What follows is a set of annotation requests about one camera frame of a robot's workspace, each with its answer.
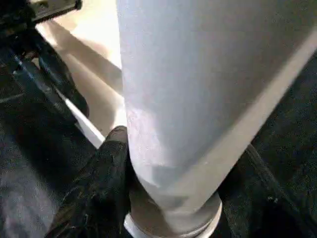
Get white plastic table leg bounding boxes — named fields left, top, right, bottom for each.
left=115, top=0, right=317, bottom=238

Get white plastic table top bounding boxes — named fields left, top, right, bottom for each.
left=35, top=0, right=130, bottom=149

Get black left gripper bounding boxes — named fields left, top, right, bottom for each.
left=0, top=0, right=91, bottom=119

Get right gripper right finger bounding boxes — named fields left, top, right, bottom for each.
left=217, top=143, right=317, bottom=238

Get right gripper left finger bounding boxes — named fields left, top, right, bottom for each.
left=45, top=126, right=135, bottom=238

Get black work mat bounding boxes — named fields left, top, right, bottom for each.
left=0, top=55, right=317, bottom=238

